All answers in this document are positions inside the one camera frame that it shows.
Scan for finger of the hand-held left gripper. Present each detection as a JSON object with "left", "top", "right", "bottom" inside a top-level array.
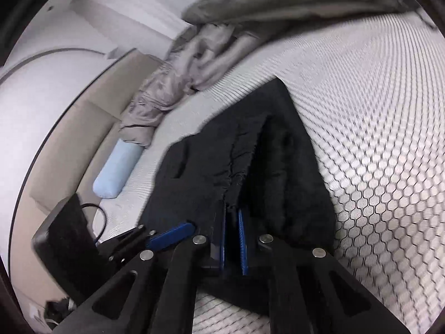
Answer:
[
  {"left": 98, "top": 224, "right": 147, "bottom": 253},
  {"left": 111, "top": 221, "right": 196, "bottom": 263}
]

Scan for bed with hexagon patterned cover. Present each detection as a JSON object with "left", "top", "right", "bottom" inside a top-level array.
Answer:
[{"left": 94, "top": 7, "right": 445, "bottom": 334}]

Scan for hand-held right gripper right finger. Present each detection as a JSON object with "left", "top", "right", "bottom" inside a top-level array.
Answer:
[{"left": 237, "top": 208, "right": 411, "bottom": 334}]

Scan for black cable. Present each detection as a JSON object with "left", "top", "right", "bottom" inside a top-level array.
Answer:
[{"left": 81, "top": 203, "right": 107, "bottom": 244}]

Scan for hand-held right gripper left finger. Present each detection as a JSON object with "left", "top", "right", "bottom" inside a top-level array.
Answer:
[{"left": 57, "top": 209, "right": 228, "bottom": 334}]

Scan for light blue pillow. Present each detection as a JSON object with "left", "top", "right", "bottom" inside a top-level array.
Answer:
[{"left": 93, "top": 139, "right": 145, "bottom": 200}]

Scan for beige padded headboard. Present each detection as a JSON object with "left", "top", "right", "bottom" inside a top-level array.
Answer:
[{"left": 14, "top": 48, "right": 167, "bottom": 324}]

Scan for dark grey duvet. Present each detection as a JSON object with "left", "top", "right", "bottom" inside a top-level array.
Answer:
[{"left": 182, "top": 0, "right": 439, "bottom": 42}]

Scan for light grey quilt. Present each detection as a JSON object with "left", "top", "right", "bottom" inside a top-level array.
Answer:
[{"left": 119, "top": 23, "right": 265, "bottom": 148}]

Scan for black pants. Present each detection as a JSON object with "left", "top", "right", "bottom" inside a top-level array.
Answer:
[{"left": 139, "top": 77, "right": 336, "bottom": 315}]

